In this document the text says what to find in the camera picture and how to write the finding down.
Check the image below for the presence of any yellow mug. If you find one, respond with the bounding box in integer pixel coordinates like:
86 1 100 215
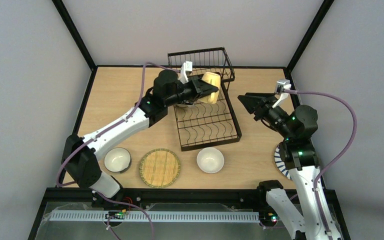
198 71 221 105

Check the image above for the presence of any clear glass cup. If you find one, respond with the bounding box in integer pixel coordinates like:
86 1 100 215
175 100 194 109

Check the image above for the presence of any black wire dish rack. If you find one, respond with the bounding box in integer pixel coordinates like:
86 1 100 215
167 47 242 152

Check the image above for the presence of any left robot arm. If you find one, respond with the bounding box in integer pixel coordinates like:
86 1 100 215
61 69 221 199

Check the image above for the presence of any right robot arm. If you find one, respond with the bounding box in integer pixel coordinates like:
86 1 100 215
238 92 342 240

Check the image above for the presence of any blue striped white plate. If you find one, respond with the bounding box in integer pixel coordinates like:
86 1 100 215
273 145 292 180

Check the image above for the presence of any white ceramic bowl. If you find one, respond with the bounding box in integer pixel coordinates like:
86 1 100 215
196 147 225 174

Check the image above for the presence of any round bamboo tray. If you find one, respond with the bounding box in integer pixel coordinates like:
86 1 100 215
139 148 181 189

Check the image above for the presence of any right circuit board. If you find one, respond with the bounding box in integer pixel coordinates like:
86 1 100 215
259 212 280 224

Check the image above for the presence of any circuit board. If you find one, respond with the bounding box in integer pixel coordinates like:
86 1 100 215
259 212 280 224
105 209 130 221

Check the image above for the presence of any white bowl dark rim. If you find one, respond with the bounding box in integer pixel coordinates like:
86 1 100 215
103 147 132 173

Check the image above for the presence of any left circuit board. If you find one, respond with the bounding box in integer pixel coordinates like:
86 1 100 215
105 209 130 221

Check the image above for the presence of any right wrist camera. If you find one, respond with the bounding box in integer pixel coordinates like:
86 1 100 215
272 79 292 109

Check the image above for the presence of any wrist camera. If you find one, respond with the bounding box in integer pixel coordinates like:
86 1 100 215
272 79 292 109
179 61 193 84

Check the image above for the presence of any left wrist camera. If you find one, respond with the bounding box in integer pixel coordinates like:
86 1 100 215
179 61 193 84

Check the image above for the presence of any white slotted cable duct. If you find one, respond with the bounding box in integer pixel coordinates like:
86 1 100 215
48 210 260 223

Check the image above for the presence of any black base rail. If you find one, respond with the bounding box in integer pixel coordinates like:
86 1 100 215
44 187 337 210

